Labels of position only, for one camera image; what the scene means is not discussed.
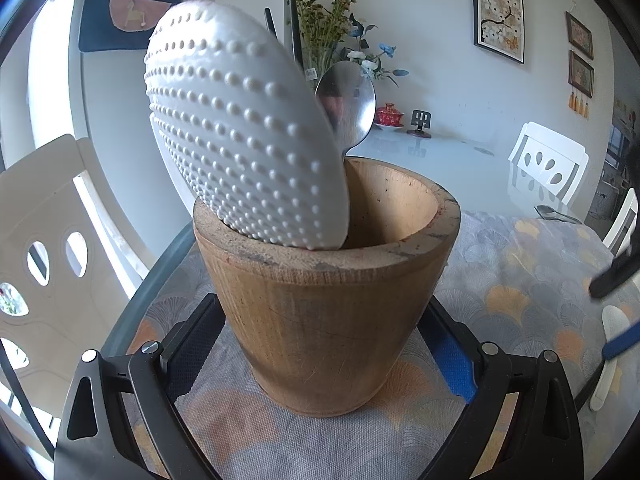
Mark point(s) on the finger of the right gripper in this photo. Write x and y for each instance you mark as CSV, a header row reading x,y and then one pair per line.
x,y
624,337
624,267

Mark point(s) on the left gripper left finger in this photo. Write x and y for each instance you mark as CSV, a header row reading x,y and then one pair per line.
x,y
187,346

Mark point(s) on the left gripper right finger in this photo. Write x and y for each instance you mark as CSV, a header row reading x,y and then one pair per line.
x,y
453,347

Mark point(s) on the ribbed white rice paddle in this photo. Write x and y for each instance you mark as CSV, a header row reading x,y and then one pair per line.
x,y
606,377

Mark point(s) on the wooden utensil cup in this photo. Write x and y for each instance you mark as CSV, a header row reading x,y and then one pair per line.
x,y
322,330

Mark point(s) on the dotted white rice paddle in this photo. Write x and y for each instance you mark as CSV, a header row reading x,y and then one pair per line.
x,y
245,132

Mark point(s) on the silver metal spoon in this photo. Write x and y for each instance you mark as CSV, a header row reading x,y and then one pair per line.
x,y
348,98

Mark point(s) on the white chair at right edge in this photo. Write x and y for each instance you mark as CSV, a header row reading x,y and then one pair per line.
x,y
617,239

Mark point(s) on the distant silver spoon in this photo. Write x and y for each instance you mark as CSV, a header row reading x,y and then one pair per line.
x,y
550,214

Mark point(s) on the white plastic chair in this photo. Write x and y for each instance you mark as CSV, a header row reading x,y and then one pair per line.
x,y
555,161

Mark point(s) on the white chair far side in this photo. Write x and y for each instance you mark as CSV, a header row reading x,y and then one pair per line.
x,y
69,258

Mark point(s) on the lower small framed picture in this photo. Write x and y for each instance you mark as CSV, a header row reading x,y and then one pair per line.
x,y
580,74

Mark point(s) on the small framed picture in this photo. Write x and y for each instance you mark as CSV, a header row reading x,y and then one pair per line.
x,y
579,36
580,74

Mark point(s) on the upper small framed picture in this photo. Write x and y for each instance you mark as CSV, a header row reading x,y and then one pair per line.
x,y
579,36

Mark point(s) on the black phone stand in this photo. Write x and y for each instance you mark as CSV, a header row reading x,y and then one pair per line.
x,y
420,124

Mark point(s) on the red lidded bowl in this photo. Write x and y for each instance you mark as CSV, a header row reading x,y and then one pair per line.
x,y
388,116

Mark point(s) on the white vase with flowers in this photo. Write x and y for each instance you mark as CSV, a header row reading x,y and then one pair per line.
x,y
330,33

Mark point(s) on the navy and pink cushion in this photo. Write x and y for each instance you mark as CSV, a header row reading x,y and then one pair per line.
x,y
119,25

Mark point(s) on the long floral wall hanging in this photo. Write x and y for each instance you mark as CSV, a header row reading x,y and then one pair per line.
x,y
499,26

